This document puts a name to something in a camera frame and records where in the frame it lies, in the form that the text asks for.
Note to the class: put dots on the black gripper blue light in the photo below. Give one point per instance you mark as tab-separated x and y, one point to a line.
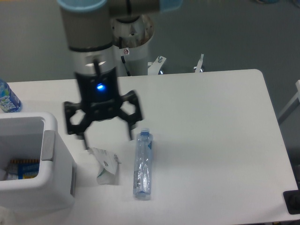
100	100

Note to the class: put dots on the white push-lid trash can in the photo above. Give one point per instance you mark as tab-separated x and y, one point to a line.
34	135

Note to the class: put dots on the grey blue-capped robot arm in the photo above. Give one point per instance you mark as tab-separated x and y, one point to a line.
89	32

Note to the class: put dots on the crumpled white paper carton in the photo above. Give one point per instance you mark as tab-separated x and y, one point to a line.
108	166

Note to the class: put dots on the empty clear plastic bottle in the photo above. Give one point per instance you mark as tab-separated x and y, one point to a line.
142	178

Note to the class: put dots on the blue labelled drink bottle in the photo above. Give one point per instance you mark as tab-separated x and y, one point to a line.
9	102

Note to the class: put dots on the blue yellow packet in bin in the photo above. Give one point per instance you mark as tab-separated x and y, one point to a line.
19	169

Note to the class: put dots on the black clamp at table edge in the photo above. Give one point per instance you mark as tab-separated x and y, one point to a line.
292	201

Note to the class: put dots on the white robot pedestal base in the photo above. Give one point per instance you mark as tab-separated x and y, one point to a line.
131	40

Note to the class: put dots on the white frame at right edge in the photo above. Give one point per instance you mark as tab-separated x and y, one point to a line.
292	104

